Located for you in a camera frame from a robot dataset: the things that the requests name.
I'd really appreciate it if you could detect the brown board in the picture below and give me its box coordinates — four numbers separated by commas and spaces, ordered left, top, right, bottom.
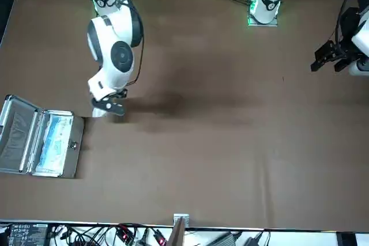
168, 217, 186, 246

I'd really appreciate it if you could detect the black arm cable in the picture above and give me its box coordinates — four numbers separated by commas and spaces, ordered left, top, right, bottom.
83, 0, 145, 85
335, 0, 369, 47

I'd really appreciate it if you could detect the black labelled power adapter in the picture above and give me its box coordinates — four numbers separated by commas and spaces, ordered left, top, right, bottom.
5, 222, 49, 246

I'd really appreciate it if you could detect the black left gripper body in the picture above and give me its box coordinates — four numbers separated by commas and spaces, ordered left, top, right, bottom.
334, 37, 360, 64

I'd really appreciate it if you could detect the black plug with red light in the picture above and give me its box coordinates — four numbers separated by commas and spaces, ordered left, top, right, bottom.
115, 224, 134, 243
152, 229, 168, 245

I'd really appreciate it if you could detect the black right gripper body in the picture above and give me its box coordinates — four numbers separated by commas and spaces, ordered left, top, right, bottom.
96, 92, 116, 103

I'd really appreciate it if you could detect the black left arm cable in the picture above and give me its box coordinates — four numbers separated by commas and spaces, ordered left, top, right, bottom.
335, 0, 369, 47

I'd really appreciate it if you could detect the white bandage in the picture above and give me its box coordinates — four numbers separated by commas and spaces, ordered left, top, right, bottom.
92, 107, 110, 118

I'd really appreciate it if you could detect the small black power adapter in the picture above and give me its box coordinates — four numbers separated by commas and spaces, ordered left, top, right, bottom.
244, 232, 271, 246

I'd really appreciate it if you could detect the black box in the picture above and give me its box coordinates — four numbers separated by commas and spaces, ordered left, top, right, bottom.
336, 232, 357, 246

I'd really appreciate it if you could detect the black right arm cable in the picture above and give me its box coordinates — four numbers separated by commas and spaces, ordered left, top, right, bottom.
83, 0, 145, 85

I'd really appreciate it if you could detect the grey power adapter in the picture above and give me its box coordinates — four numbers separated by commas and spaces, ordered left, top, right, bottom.
205, 231, 243, 246

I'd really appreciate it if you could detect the blue white mask packet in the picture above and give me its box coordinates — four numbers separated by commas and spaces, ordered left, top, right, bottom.
34, 113, 73, 176

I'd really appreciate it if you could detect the aluminium medical kit case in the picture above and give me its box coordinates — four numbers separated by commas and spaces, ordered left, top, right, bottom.
0, 94, 85, 179

